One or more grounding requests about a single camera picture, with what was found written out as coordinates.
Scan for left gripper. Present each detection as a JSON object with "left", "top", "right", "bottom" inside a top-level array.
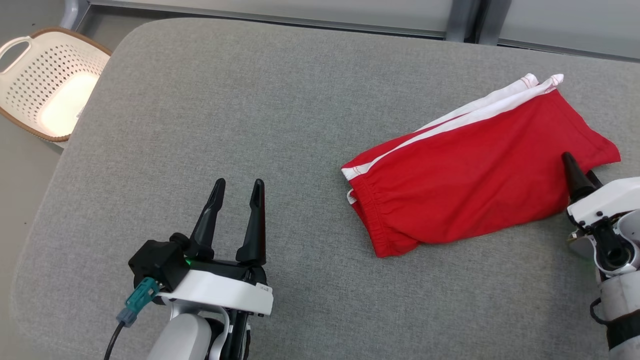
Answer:
[{"left": 157, "top": 178, "right": 274, "bottom": 317}]

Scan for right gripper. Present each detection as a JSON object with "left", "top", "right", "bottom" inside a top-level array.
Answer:
[{"left": 561, "top": 151, "right": 640, "bottom": 229}]

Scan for red shorts white stripes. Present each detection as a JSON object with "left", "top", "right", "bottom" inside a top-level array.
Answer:
[{"left": 341, "top": 73, "right": 622, "bottom": 259}]

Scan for white laundry basket brown rim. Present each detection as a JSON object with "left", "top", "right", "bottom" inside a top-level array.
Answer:
[{"left": 0, "top": 27, "right": 113, "bottom": 143}]

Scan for grey partition foot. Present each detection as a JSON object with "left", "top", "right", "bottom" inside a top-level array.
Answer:
[{"left": 60, "top": 0, "right": 92, "bottom": 30}]

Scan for grey vertical partition post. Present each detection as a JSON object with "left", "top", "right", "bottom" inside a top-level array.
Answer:
[
  {"left": 477, "top": 0, "right": 513, "bottom": 47},
  {"left": 445, "top": 0, "right": 482, "bottom": 43}
]

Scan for grey partition base rail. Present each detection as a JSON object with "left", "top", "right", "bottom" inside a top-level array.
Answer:
[{"left": 89, "top": 0, "right": 447, "bottom": 39}]

